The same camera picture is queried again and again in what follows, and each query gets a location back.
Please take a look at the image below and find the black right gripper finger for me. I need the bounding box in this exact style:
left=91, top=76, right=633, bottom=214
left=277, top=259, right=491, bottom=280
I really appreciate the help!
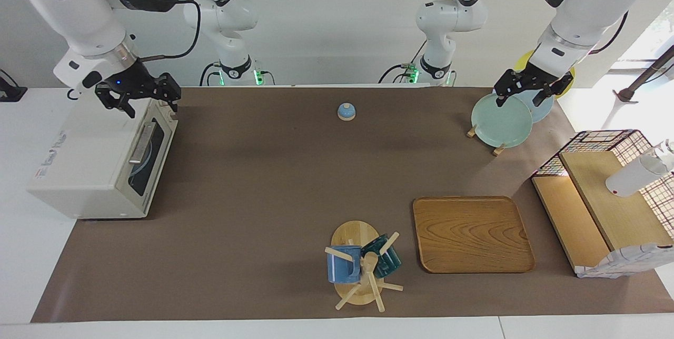
left=112, top=97, right=136, bottom=119
left=158, top=74, right=183, bottom=114

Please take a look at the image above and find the light blue ribbed plate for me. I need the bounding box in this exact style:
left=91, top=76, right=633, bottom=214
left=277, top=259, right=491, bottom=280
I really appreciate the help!
left=130, top=138, right=154, bottom=177

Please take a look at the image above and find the beige toaster oven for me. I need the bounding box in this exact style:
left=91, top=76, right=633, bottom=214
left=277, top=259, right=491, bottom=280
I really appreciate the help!
left=26, top=82, right=179, bottom=220

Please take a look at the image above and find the light blue smooth plate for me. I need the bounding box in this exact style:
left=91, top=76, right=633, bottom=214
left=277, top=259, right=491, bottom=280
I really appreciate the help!
left=513, top=89, right=555, bottom=124

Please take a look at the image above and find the pale green plate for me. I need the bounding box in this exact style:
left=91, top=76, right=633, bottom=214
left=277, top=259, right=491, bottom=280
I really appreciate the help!
left=471, top=93, right=533, bottom=148

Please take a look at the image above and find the yellow plate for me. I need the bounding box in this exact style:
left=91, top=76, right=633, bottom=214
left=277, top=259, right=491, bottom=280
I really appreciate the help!
left=514, top=49, right=576, bottom=99

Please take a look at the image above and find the wooden plate rack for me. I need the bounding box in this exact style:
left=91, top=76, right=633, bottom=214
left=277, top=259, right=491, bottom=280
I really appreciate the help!
left=467, top=124, right=507, bottom=157

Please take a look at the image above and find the dark tripod stand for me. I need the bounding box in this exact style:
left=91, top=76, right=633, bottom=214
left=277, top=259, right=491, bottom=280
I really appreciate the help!
left=613, top=44, right=674, bottom=104

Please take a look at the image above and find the black device on table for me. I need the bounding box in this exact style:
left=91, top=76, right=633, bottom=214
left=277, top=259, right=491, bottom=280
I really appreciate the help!
left=0, top=69, right=28, bottom=103

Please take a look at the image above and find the white cylindrical object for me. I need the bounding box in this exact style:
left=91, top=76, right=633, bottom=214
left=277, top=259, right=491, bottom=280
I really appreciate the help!
left=605, top=140, right=674, bottom=197

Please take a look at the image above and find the rectangular wooden tray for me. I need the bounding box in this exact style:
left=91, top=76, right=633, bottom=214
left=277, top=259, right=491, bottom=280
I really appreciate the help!
left=412, top=196, right=536, bottom=274

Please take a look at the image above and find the brown table mat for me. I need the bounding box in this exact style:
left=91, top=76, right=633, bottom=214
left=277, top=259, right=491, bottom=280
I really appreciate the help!
left=31, top=86, right=674, bottom=324

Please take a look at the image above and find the dark green mug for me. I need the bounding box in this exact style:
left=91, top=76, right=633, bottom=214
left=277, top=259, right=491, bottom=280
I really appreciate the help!
left=361, top=233, right=402, bottom=278

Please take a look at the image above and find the wooden mug tree stand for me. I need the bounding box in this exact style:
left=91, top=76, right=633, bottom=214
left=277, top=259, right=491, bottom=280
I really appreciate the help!
left=324, top=220, right=404, bottom=313

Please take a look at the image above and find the blue mug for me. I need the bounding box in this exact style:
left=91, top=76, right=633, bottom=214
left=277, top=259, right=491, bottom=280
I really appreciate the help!
left=326, top=245, right=363, bottom=284

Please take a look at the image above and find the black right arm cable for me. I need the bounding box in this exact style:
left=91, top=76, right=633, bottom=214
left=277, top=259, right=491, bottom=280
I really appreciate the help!
left=138, top=0, right=202, bottom=62

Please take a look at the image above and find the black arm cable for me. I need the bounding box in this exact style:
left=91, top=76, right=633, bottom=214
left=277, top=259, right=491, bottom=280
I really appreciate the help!
left=138, top=0, right=202, bottom=62
left=474, top=0, right=631, bottom=56

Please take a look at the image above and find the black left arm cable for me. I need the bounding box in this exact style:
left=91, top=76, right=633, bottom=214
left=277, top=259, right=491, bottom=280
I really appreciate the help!
left=474, top=0, right=631, bottom=56

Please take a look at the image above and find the wooden shelf with wire sides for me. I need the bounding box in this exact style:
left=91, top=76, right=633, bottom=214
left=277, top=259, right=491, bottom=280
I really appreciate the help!
left=531, top=129, right=674, bottom=280

